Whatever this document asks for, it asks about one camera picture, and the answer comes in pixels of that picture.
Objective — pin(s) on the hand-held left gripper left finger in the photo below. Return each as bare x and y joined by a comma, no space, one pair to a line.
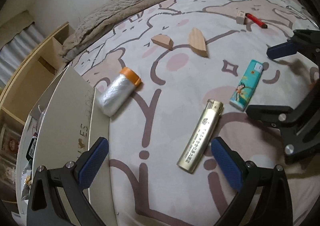
93,163

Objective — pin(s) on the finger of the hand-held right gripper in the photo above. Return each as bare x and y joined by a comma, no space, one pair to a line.
275,113
282,50

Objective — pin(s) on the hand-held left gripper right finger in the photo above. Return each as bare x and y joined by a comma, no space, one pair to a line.
226,163

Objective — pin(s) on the gold lighter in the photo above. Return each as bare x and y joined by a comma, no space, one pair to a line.
200,136

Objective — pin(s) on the red lighter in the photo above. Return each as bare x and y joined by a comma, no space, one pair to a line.
256,20

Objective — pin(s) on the teal printed lighter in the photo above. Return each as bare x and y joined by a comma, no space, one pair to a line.
245,85

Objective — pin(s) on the white cardboard shoe box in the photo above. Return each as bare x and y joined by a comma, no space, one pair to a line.
70,116

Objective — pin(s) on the pointed wooden block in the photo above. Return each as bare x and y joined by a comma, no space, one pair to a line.
197,43

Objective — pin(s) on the small beige rectangular case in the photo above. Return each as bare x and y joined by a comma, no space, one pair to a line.
240,17

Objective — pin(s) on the black device with label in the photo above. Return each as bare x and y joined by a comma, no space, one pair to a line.
30,149

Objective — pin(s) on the clear film roll orange cap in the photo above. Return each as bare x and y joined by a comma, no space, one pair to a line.
115,93

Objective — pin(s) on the clear case with red doll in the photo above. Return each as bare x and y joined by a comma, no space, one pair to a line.
10,144

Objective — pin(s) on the clear case with cream doll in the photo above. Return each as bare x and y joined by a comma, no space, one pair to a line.
7,174

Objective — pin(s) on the wooden bedside shelf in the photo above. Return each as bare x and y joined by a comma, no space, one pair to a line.
32,70

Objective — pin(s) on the half-round wooden block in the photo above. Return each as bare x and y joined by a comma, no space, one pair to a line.
162,40

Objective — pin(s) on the grey curtain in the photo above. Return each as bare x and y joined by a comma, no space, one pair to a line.
17,48

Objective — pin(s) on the beige plush comforter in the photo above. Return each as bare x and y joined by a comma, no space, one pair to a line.
100,20

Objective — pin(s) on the beige printed valance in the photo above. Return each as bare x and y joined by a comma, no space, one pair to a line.
17,22

